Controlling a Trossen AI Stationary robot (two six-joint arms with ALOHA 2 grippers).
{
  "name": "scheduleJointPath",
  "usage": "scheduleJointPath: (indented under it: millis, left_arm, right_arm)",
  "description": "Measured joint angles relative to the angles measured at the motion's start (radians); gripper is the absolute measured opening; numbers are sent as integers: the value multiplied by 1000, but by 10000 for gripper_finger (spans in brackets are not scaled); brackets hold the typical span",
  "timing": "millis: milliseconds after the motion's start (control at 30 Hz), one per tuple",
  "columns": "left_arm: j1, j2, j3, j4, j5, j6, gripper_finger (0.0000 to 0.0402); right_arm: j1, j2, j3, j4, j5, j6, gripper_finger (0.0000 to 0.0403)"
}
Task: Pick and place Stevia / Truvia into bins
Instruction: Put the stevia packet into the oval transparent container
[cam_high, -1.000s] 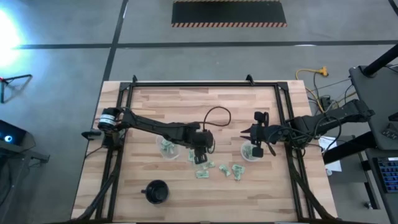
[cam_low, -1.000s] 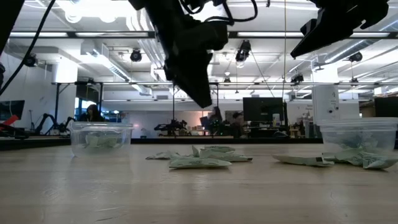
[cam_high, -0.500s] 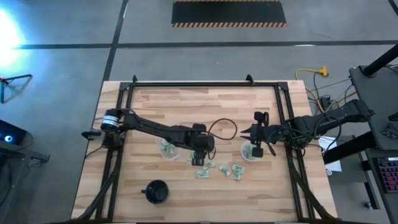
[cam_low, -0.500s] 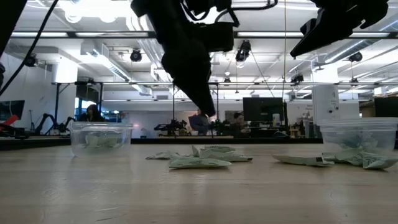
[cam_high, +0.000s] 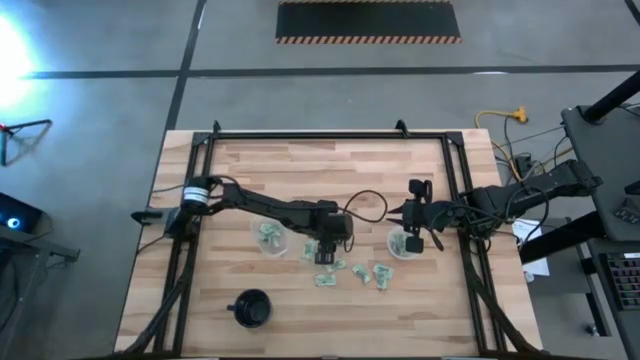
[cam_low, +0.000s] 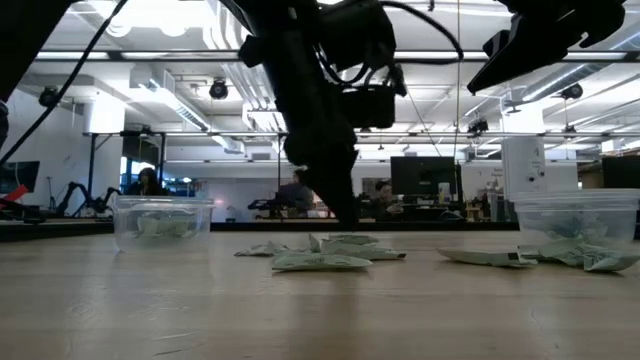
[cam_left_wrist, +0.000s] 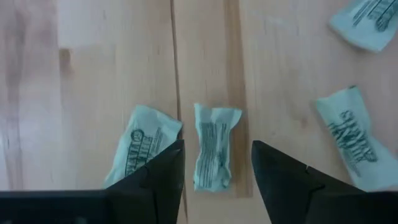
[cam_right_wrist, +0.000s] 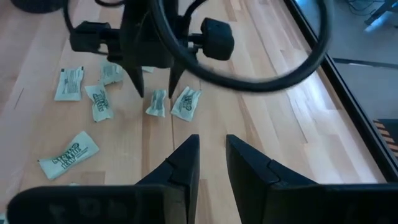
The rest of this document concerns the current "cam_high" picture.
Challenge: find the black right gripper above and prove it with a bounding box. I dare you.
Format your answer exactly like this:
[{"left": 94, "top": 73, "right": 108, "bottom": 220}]
[{"left": 387, "top": 178, "right": 459, "bottom": 254}]

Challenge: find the clear round plastic cup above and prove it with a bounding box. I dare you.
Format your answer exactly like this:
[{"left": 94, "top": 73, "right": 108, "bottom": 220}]
[{"left": 386, "top": 225, "right": 424, "bottom": 261}]

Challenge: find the clear plastic bin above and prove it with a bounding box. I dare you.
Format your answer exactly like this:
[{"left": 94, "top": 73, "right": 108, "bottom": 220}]
[{"left": 249, "top": 212, "right": 292, "bottom": 258}]

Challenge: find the black mug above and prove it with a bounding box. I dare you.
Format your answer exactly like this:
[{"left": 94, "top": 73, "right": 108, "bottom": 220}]
[{"left": 226, "top": 288, "right": 274, "bottom": 329}]

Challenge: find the white paper sheet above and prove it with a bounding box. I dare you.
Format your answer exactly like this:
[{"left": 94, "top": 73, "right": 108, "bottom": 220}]
[{"left": 510, "top": 218, "right": 551, "bottom": 279}]

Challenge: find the black power strip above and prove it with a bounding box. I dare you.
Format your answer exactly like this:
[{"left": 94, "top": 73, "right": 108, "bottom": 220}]
[{"left": 514, "top": 153, "right": 535, "bottom": 180}]

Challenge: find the black stand beam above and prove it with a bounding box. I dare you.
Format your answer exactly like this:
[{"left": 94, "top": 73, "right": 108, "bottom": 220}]
[{"left": 518, "top": 212, "right": 609, "bottom": 265}]

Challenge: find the black hazard-striped floor mat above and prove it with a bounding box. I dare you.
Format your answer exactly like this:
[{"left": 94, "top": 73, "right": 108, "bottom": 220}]
[{"left": 275, "top": 0, "right": 463, "bottom": 45}]

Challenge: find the grey side table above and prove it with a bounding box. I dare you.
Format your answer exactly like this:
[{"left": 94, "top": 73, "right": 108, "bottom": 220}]
[{"left": 560, "top": 103, "right": 640, "bottom": 244}]

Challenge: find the dark grey remote device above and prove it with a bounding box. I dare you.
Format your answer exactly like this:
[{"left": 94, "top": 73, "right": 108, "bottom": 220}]
[{"left": 613, "top": 197, "right": 640, "bottom": 225}]

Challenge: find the backlit keyboard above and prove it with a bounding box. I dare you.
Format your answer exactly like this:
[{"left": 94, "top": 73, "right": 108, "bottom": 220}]
[{"left": 604, "top": 252, "right": 640, "bottom": 312}]

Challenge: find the black diagonal pole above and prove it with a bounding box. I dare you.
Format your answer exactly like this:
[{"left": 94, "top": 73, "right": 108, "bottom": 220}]
[{"left": 582, "top": 69, "right": 640, "bottom": 125}]

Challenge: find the dark grey desk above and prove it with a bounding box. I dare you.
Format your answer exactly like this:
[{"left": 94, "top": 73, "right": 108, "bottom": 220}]
[{"left": 574, "top": 238, "right": 640, "bottom": 360}]

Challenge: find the dark grey cart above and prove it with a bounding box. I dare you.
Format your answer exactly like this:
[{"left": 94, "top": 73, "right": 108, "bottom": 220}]
[{"left": 0, "top": 222, "right": 81, "bottom": 360}]

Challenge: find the black device with blue light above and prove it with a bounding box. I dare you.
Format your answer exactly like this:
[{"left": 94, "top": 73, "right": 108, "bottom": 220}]
[{"left": 0, "top": 192, "right": 44, "bottom": 234}]

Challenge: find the black metal tripod stand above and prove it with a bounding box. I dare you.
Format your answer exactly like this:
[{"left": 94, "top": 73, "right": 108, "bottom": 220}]
[{"left": 0, "top": 118, "right": 54, "bottom": 167}]

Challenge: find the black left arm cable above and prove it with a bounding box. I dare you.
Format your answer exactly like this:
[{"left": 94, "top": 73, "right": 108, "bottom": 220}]
[{"left": 339, "top": 188, "right": 390, "bottom": 225}]

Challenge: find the black metal table frame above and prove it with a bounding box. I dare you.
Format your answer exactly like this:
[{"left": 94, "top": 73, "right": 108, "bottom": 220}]
[{"left": 117, "top": 119, "right": 539, "bottom": 359}]

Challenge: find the yellow extension cord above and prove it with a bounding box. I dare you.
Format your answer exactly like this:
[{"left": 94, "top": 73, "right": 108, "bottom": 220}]
[{"left": 473, "top": 105, "right": 530, "bottom": 179}]

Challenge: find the black clamp bracket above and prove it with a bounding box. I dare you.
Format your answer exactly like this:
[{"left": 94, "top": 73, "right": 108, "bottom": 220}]
[{"left": 130, "top": 209, "right": 166, "bottom": 225}]

